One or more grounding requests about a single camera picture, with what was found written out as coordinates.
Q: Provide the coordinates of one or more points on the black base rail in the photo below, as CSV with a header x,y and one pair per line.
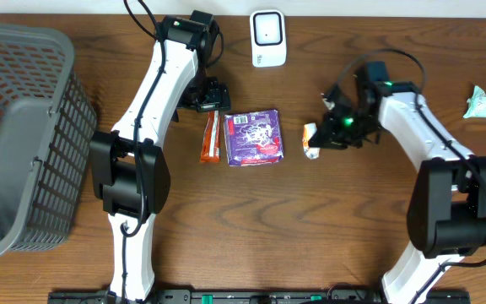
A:
x,y
343,295

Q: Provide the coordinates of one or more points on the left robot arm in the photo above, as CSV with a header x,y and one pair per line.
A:
x,y
129,169

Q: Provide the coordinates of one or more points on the purple square snack packet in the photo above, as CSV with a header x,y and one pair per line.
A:
x,y
253,138

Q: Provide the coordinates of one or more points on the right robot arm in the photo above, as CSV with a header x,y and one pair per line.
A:
x,y
446,216

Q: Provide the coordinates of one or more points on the grey plastic mesh basket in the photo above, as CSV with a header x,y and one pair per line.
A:
x,y
46,123

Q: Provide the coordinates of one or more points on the white barcode scanner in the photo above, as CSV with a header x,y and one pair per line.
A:
x,y
268,38

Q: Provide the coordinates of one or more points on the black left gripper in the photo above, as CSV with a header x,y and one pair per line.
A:
x,y
213,104

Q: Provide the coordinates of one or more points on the orange snack bar wrapper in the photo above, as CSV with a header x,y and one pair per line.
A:
x,y
210,152

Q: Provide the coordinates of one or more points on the small orange tissue packet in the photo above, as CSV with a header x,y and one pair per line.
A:
x,y
308,132

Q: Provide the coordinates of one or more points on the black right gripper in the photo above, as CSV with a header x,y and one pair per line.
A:
x,y
326,138

